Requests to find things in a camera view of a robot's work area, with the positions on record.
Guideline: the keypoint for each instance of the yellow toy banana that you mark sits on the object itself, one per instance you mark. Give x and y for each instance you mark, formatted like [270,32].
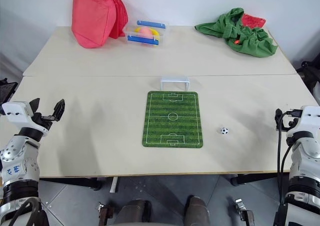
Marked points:
[155,33]

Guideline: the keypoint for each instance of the green cloth bag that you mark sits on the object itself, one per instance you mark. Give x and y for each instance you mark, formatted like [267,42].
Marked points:
[247,41]

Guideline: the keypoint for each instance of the small orange object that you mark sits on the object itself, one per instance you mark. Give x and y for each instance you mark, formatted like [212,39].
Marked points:
[236,41]

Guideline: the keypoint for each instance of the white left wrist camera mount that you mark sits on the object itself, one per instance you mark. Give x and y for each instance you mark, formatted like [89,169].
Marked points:
[16,111]

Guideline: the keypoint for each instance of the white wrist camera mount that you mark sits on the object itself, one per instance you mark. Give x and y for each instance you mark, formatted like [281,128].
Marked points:
[308,122]
[16,111]

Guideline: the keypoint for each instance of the dark rounded robot leg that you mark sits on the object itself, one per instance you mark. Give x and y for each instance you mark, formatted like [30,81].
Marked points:
[135,212]
[196,211]

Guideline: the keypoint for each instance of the black equipment beside table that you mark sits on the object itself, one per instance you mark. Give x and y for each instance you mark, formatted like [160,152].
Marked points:
[6,89]

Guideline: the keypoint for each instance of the metal caster bracket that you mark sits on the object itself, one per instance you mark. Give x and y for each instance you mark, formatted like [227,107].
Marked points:
[243,209]
[104,213]

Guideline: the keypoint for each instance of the pink toy peach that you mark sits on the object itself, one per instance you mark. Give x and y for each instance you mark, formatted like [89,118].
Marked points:
[145,31]

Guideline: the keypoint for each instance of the clear box with blue latches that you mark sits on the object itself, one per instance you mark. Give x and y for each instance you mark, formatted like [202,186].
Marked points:
[147,37]

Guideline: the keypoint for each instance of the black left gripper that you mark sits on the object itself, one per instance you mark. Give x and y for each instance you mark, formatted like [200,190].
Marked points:
[42,119]

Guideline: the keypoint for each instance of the black table frame bar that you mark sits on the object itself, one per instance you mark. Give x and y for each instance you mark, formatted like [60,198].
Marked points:
[260,178]
[75,182]

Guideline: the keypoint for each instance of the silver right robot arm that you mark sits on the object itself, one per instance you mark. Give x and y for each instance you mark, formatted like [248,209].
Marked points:
[303,161]

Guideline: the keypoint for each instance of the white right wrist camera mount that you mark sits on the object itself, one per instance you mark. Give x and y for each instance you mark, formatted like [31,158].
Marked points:
[308,122]

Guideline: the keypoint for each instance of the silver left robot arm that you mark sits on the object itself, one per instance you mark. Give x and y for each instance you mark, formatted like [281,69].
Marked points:
[17,161]

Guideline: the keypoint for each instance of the red fabric bag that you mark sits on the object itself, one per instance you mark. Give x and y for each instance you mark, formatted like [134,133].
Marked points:
[95,16]

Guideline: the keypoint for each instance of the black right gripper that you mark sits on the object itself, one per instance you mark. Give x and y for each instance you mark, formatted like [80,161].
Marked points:
[290,124]

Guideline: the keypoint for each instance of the black chair base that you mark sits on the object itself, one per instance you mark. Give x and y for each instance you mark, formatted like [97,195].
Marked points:
[310,78]

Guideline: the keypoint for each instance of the red patterned cloth piece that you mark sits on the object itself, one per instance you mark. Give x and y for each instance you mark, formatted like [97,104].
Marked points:
[253,21]

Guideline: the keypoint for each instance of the small white goal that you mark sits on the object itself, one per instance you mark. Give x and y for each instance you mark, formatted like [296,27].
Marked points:
[175,81]

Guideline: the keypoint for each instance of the white table leg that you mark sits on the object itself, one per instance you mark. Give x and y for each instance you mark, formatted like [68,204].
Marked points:
[114,185]

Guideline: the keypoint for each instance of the tiny soccer ball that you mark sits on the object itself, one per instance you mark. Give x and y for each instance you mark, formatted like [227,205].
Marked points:
[224,130]

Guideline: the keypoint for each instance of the green soccer field mat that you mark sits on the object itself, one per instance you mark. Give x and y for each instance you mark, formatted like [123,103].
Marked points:
[172,126]

